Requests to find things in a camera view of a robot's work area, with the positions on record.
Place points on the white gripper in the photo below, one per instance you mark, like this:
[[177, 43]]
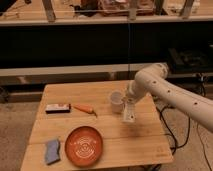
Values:
[[128, 100]]

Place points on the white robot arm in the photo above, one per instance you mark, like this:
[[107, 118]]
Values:
[[152, 79]]

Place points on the translucent plastic cup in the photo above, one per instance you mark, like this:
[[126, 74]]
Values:
[[116, 99]]

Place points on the orange carrot toy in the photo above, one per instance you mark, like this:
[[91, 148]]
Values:
[[86, 109]]

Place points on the wooden table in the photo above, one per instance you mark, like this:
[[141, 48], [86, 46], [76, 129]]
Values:
[[140, 143]]

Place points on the orange patterned plate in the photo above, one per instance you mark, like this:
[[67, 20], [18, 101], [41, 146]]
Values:
[[84, 146]]

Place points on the black equipment on shelf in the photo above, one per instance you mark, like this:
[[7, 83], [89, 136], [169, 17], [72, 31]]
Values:
[[190, 60]]

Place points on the black red small box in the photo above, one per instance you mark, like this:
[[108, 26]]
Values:
[[57, 108]]

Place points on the blue grey sponge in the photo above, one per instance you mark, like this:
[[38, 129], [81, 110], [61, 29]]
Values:
[[52, 151]]

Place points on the long wooden shelf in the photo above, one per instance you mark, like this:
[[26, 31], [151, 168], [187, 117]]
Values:
[[43, 75]]

